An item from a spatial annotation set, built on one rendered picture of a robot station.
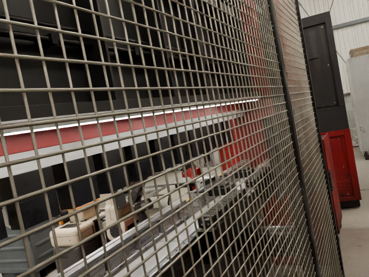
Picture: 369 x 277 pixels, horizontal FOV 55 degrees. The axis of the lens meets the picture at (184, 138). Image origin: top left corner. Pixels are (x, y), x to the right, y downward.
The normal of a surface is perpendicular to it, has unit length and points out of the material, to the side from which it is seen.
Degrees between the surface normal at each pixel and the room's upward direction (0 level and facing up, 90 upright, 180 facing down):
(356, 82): 90
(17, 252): 90
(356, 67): 90
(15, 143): 90
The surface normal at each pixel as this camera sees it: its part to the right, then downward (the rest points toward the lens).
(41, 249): 0.91, -0.15
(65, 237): -0.37, 0.12
